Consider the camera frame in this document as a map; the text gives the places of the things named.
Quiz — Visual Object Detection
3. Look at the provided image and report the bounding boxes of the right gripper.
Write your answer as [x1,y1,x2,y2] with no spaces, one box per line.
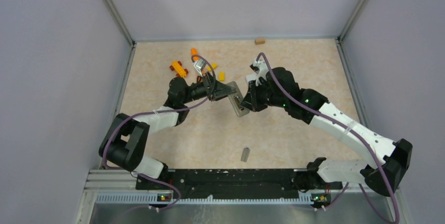
[240,78,287,113]

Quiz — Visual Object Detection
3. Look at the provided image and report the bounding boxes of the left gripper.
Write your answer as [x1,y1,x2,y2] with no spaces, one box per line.
[182,71,236,104]

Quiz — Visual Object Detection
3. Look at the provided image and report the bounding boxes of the white air conditioner remote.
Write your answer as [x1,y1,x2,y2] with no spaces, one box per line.
[227,81,249,118]

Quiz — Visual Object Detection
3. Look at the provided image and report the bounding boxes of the grey battery cover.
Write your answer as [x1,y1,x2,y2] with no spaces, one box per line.
[240,147,250,162]

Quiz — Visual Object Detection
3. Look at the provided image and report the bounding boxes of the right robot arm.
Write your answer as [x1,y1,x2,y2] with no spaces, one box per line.
[241,65,412,197]

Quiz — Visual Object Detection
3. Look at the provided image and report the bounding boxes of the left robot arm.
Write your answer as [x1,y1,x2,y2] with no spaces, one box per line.
[99,73,237,189]

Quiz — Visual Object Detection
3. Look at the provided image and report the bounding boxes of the yellow block lower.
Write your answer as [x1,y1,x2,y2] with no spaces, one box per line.
[218,71,225,82]

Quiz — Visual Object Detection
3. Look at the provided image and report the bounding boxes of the orange toy microphone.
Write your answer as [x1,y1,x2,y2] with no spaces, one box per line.
[190,48,199,62]

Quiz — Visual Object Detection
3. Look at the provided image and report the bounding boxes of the yellow toy car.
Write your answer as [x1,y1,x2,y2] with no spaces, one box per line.
[169,61,188,78]

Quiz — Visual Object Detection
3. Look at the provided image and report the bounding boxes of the brown wooden block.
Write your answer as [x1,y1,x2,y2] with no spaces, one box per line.
[255,38,266,45]

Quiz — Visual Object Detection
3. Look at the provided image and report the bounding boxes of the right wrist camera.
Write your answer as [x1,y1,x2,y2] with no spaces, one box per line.
[245,59,269,86]

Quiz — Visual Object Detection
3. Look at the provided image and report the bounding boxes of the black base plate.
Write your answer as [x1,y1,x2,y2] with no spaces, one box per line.
[159,168,343,200]

